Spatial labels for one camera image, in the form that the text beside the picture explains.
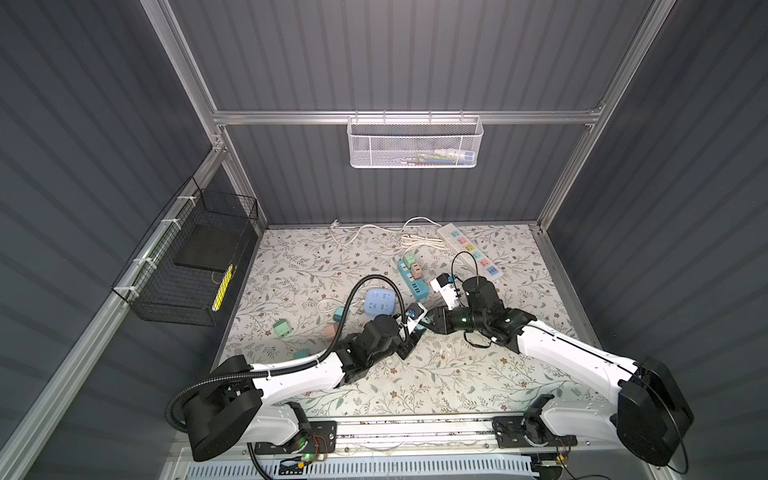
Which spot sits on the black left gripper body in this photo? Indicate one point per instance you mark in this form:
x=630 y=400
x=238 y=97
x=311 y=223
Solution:
x=402 y=348

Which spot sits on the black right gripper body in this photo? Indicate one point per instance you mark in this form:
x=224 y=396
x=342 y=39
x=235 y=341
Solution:
x=460 y=319

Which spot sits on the light blue round power strip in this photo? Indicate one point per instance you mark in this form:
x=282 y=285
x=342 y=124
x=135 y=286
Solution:
x=379 y=301

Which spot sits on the teal blue power strip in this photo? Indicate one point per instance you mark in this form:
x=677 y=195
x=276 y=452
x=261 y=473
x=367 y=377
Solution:
x=418 y=288

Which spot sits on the green plug adapter cube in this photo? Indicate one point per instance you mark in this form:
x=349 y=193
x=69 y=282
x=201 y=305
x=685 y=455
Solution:
x=409 y=260
x=282 y=328

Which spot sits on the long white power strip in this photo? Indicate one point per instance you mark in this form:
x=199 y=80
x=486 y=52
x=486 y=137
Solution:
x=469 y=251

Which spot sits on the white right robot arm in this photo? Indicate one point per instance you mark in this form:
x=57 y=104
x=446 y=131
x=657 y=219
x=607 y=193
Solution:
x=644 y=409

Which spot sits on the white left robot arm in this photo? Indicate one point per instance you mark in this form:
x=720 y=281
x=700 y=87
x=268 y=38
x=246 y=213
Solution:
x=253 y=402

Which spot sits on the yellow marker in basket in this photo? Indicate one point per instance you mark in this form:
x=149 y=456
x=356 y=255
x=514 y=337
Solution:
x=223 y=288

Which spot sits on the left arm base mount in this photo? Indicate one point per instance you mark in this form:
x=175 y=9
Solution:
x=316 y=437

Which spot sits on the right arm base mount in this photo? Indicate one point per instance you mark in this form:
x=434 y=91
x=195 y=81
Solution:
x=518 y=431

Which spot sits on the white wire wall basket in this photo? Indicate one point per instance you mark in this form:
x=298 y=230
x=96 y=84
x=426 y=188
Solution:
x=426 y=142

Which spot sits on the black wire side basket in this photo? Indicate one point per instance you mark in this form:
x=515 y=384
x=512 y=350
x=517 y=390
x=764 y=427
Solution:
x=175 y=279

